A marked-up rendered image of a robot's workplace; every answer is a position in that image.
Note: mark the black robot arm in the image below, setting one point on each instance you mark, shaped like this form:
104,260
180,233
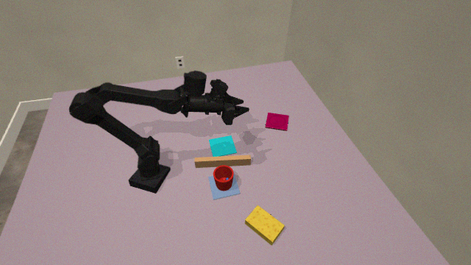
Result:
89,108

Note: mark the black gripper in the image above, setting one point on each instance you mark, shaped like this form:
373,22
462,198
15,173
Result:
230,111

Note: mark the yellow sponge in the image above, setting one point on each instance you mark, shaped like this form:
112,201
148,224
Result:
264,224

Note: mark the dark pink flat square tile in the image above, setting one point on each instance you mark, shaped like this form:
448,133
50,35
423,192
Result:
277,121

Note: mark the red cup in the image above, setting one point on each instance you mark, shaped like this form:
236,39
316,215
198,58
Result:
223,172

